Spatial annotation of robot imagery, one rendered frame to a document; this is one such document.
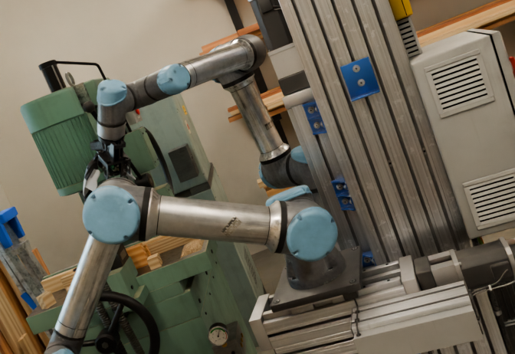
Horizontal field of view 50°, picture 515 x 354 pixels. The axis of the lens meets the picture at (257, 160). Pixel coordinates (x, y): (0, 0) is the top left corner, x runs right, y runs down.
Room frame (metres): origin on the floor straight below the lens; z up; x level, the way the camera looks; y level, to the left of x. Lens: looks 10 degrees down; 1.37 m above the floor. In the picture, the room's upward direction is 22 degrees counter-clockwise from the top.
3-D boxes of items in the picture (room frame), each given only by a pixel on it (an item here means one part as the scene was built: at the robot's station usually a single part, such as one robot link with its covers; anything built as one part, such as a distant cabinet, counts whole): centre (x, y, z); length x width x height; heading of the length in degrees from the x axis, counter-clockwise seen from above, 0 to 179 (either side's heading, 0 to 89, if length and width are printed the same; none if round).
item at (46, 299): (1.68, 0.78, 0.92); 0.04 x 0.03 x 0.04; 143
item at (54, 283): (1.81, 0.53, 0.92); 0.60 x 0.02 x 0.05; 86
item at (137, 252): (1.72, 0.56, 0.94); 0.23 x 0.02 x 0.07; 86
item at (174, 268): (1.69, 0.54, 0.87); 0.61 x 0.30 x 0.06; 86
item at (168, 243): (1.79, 0.46, 0.92); 0.60 x 0.02 x 0.04; 86
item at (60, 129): (1.79, 0.55, 1.35); 0.18 x 0.18 x 0.31
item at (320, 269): (1.33, -0.04, 0.87); 0.15 x 0.15 x 0.10
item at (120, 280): (1.60, 0.55, 0.91); 0.15 x 0.14 x 0.09; 86
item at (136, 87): (1.57, 0.22, 1.40); 0.11 x 0.11 x 0.08; 46
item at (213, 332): (1.57, 0.30, 0.65); 0.06 x 0.04 x 0.08; 86
